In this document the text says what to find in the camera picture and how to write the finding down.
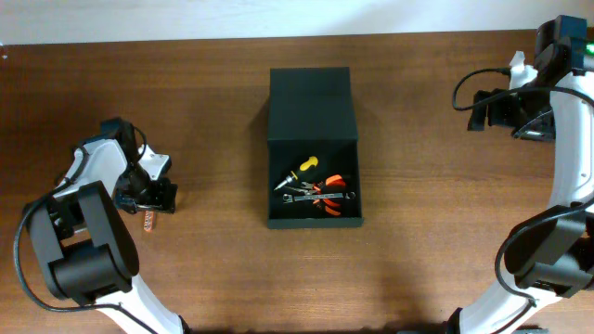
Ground silver combination wrench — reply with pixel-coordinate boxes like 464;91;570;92
282;192;356;203

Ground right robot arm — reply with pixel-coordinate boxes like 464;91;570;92
445;67;593;333

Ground yellow black stubby screwdriver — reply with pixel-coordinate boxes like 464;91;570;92
274;156;319;190

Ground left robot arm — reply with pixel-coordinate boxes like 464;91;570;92
18;139;190;333

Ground orange black long-nose pliers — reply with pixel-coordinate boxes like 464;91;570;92
282;174;355;216

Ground black open cardboard box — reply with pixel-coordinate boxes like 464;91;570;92
267;68;364;229

